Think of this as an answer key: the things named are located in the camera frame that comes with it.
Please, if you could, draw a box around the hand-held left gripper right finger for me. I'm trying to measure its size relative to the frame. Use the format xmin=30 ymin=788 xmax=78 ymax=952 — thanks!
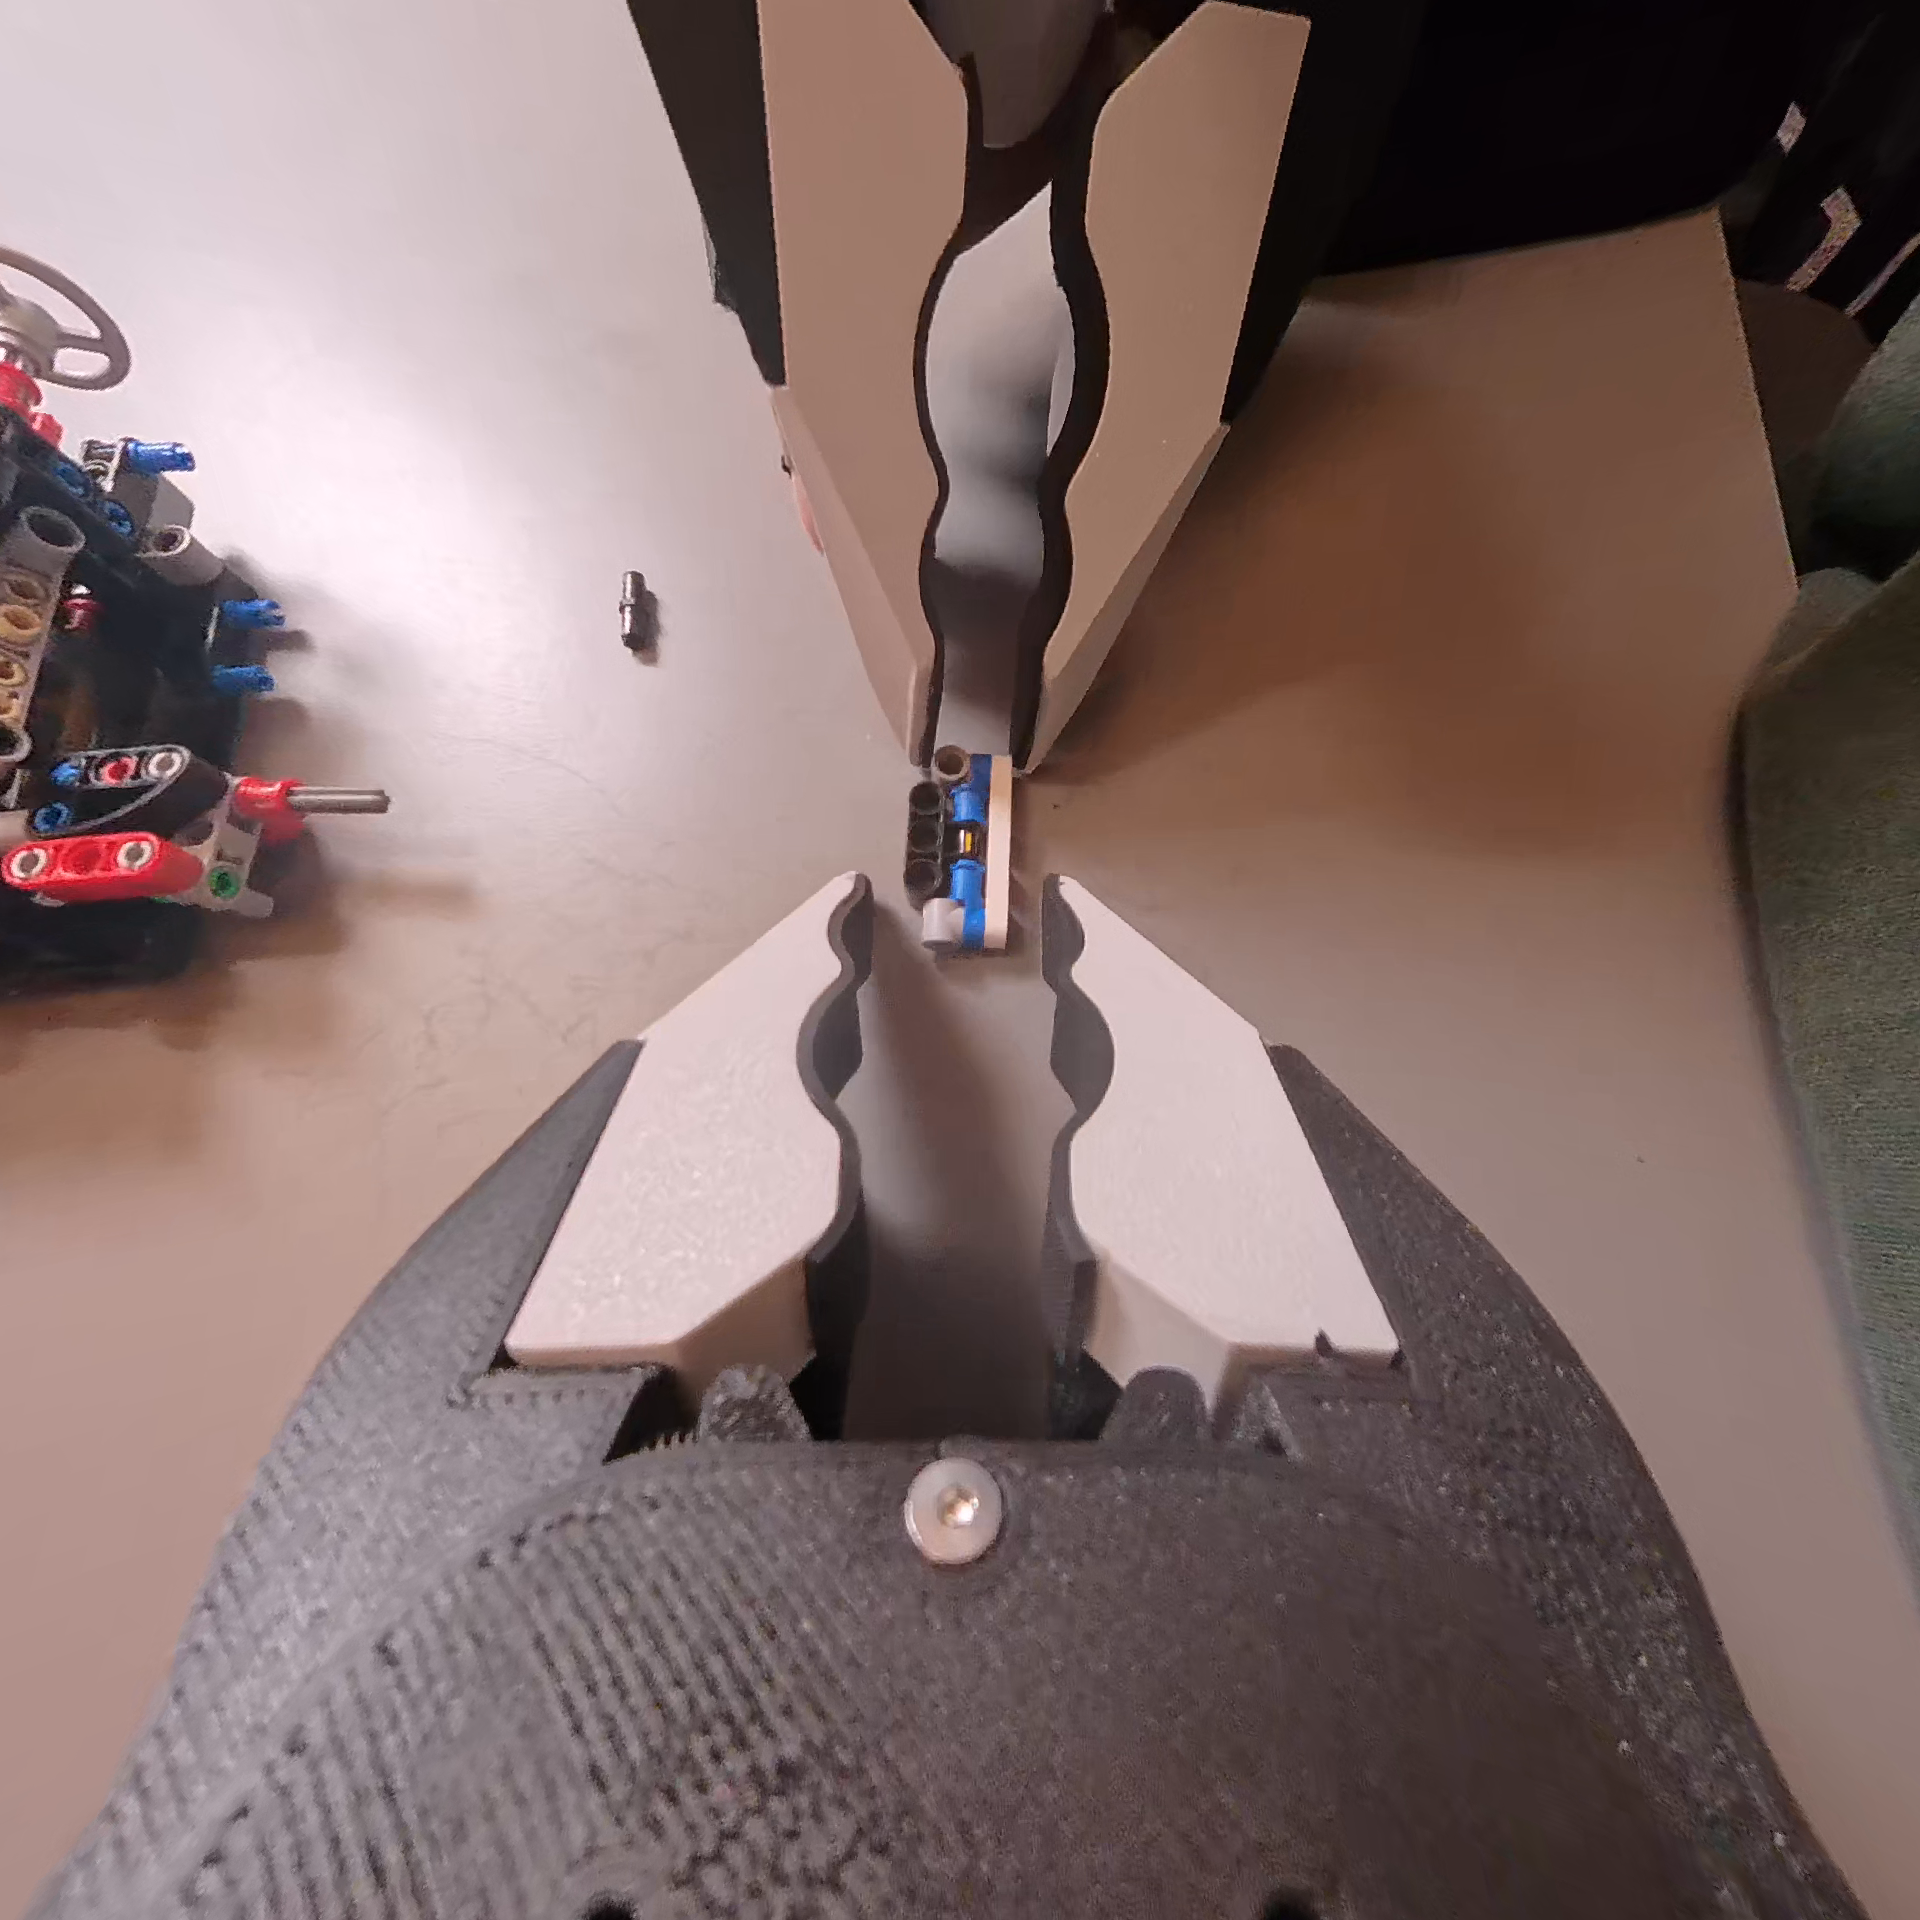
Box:
xmin=1040 ymin=873 xmax=1403 ymax=1419

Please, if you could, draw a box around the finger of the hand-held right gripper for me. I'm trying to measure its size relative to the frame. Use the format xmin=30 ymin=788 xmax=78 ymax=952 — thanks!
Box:
xmin=1008 ymin=0 xmax=1311 ymax=770
xmin=755 ymin=0 xmax=984 ymax=757

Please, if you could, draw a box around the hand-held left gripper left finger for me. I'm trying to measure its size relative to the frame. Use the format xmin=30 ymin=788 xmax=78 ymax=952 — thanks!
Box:
xmin=503 ymin=870 xmax=879 ymax=1403

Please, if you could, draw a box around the white four-hole lego beam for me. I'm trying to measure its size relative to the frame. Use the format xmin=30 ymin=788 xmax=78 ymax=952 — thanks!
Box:
xmin=982 ymin=757 xmax=1034 ymax=957

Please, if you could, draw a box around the partly built lego car chassis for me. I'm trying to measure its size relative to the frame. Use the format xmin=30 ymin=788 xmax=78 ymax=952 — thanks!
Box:
xmin=0 ymin=248 xmax=392 ymax=992

